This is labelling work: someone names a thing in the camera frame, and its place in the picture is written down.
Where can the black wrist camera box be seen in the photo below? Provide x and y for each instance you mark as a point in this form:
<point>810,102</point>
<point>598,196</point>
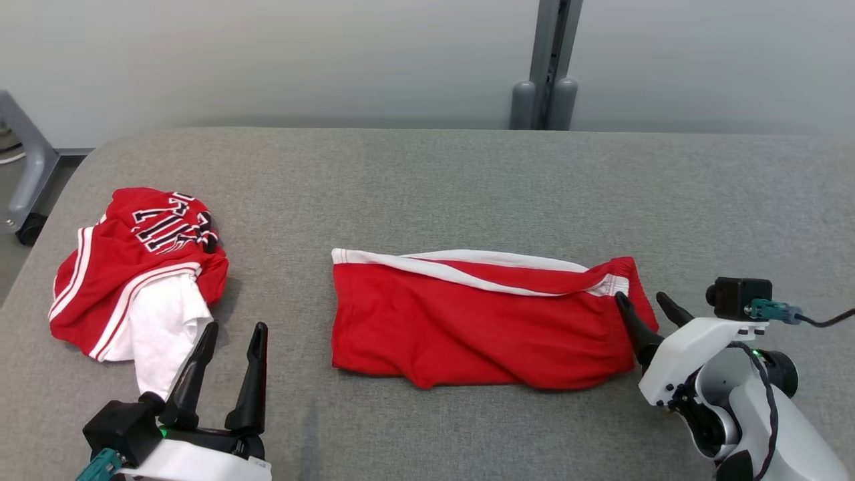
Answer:
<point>735,297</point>
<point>120,427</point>

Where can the grey metal cart leg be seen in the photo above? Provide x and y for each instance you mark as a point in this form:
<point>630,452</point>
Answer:
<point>30,160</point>

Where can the grey partition post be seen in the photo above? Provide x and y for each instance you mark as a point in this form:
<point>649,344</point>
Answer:
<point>548,53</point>

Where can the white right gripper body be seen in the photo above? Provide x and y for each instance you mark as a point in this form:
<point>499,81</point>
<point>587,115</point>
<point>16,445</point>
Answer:
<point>681,354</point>

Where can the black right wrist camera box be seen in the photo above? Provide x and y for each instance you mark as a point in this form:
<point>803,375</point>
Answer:
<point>735,297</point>

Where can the red basketball jersey white sleeves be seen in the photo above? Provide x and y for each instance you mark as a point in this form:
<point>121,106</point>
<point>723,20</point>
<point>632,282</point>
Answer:
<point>113,274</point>

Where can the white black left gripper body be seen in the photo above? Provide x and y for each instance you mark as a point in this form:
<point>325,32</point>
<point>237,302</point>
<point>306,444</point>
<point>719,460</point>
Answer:
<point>200,461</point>

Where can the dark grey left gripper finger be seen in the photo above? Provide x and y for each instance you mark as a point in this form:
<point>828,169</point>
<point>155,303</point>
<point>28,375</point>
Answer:
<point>187,394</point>
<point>252,394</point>

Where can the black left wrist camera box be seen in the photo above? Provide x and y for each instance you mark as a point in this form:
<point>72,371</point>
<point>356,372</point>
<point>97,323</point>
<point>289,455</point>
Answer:
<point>120,427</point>

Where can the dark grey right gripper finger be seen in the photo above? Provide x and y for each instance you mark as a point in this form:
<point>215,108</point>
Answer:
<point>641,337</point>
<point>674,312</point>

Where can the black caster wheel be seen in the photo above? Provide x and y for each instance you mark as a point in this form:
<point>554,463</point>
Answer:
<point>31,230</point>

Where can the red shorts white waistband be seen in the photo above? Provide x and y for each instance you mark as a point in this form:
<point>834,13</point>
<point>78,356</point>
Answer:
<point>481,327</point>

